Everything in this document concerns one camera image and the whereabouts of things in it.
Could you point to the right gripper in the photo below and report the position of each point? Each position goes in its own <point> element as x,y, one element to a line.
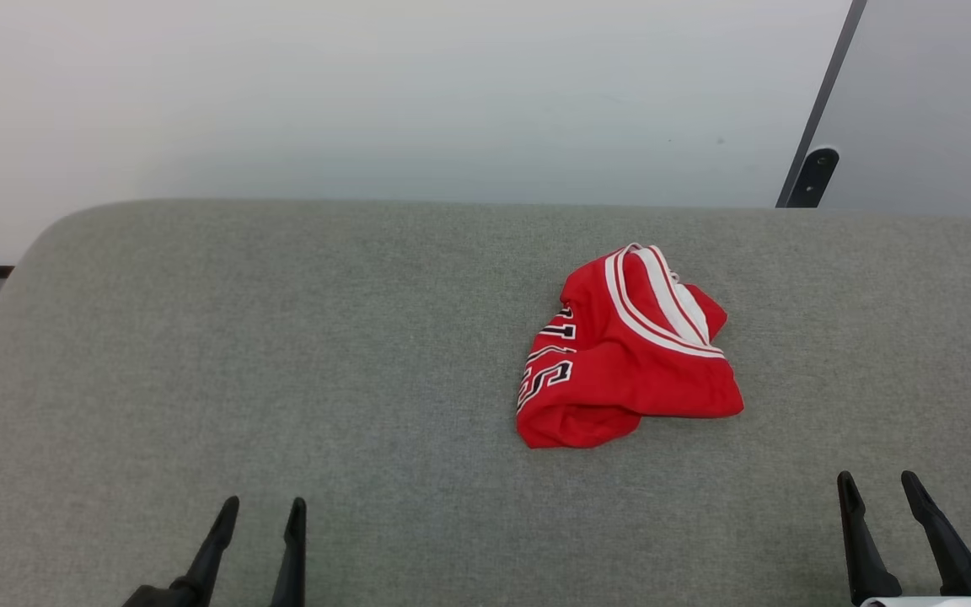
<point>924,602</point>

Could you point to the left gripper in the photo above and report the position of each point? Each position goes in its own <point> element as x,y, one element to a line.
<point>161,596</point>

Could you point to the red basketball jersey garment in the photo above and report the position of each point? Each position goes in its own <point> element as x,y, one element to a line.
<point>620,384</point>

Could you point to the grey fabric sofa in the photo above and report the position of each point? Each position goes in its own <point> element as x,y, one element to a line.
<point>283,379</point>

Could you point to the dark grey partition post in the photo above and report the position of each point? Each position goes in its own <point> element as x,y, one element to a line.
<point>823,93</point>

